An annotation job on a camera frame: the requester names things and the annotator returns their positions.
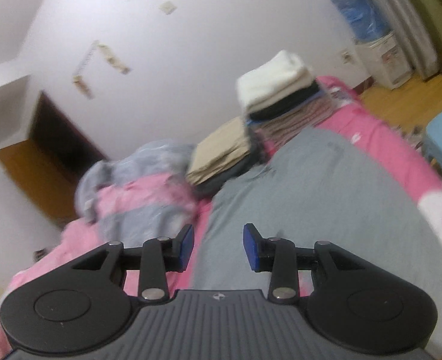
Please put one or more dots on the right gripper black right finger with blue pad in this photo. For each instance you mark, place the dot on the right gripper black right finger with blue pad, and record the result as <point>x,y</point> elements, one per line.
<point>284,260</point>

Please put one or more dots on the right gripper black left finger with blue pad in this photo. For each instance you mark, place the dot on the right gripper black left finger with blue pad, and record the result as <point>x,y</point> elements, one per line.
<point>153,260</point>

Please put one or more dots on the grey hoodie sweatshirt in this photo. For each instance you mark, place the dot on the grey hoodie sweatshirt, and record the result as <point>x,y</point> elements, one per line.
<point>320,187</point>

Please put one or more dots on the pink grey floral quilt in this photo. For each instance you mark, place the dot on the pink grey floral quilt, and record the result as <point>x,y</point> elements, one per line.
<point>143,196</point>

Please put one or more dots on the folded black garment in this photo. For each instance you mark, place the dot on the folded black garment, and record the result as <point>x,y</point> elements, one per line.
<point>260,152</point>

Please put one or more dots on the folded beige garment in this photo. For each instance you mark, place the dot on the folded beige garment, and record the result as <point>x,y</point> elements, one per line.
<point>223,148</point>

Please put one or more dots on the folded checked pink garment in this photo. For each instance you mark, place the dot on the folded checked pink garment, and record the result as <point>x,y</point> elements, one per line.
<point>284,128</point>

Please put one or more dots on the pink bed sheet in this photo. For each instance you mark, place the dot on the pink bed sheet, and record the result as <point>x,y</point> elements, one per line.
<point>51,311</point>

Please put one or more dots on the folded white fluffy garment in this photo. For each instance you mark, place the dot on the folded white fluffy garment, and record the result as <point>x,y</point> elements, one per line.
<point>281,76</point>

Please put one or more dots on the white water dispenser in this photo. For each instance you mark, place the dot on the white water dispenser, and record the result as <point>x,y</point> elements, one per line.
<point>385,60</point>

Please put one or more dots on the blue water bottle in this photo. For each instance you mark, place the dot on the blue water bottle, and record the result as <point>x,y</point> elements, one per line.
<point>364,18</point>

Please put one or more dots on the grey curtain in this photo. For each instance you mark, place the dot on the grey curtain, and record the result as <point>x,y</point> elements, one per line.
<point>412,35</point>

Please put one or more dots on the wall switch plate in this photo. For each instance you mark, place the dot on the wall switch plate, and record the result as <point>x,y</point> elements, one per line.
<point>168,7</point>

